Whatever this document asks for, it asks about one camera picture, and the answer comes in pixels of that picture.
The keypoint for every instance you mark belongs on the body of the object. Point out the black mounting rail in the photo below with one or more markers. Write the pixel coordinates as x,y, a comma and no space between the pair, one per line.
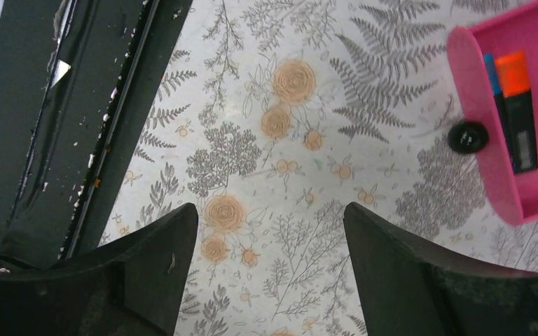
77,79

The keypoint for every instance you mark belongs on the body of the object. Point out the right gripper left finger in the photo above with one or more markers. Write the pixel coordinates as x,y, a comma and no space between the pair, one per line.
131,286

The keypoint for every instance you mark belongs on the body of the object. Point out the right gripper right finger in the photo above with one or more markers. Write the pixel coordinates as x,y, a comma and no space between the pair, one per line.
408,285

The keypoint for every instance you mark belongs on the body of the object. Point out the orange highlighter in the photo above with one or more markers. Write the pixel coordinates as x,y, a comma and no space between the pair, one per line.
516,87

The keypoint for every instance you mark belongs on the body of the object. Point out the black pink drawer box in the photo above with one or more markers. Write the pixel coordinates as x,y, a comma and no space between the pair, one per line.
514,197

